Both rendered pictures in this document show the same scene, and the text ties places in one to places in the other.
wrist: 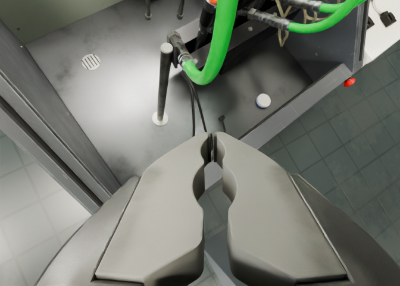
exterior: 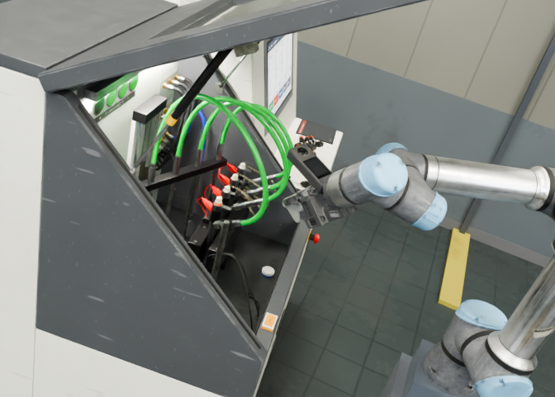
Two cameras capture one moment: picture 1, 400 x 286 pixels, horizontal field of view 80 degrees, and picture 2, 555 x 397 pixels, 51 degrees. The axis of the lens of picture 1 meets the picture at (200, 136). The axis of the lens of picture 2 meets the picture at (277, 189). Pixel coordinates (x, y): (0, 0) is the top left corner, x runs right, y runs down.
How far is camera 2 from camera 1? 122 cm
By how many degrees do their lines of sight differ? 44
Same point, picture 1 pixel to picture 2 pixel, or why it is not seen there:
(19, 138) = (199, 273)
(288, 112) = (292, 257)
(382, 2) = (296, 177)
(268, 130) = (289, 270)
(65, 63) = not seen: hidden behind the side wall
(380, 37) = not seen: hidden behind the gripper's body
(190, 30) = (199, 234)
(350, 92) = (334, 283)
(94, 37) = not seen: hidden behind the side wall
